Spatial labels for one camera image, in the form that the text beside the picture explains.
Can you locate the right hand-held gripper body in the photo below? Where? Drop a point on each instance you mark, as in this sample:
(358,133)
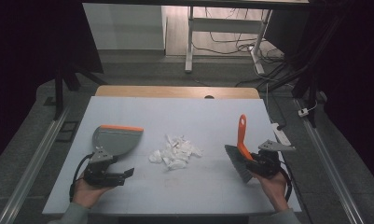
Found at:
(267,161)

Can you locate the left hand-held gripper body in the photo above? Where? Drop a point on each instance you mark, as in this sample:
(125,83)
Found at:
(97,174)

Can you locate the grey dustpan with orange edge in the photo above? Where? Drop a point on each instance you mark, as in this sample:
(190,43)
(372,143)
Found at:
(117,140)

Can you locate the pile of white paper scraps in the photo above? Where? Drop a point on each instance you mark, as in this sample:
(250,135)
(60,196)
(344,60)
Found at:
(177,152)

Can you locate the person's left hand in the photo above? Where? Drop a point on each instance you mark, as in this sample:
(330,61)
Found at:
(86,193)

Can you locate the person's right hand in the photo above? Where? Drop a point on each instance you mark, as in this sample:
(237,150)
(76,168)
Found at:
(273,189)

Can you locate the white power strip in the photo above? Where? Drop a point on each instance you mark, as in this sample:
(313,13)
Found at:
(279,133)

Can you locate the black floor socket plate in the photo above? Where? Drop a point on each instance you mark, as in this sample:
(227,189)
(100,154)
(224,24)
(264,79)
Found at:
(67,131)

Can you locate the small white adapter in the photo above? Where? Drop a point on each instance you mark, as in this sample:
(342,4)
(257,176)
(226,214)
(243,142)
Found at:
(303,112)

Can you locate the wooden table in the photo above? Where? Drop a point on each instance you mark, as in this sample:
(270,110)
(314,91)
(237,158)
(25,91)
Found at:
(175,92)

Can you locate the dark curtain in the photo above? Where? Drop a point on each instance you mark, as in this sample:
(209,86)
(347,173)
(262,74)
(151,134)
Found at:
(358,77)
(20,62)

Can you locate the aluminium rail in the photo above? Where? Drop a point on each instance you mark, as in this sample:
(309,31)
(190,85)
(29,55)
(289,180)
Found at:
(32,169)
(329,168)

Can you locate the white desk frame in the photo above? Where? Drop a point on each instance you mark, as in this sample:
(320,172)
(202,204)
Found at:
(225,25)

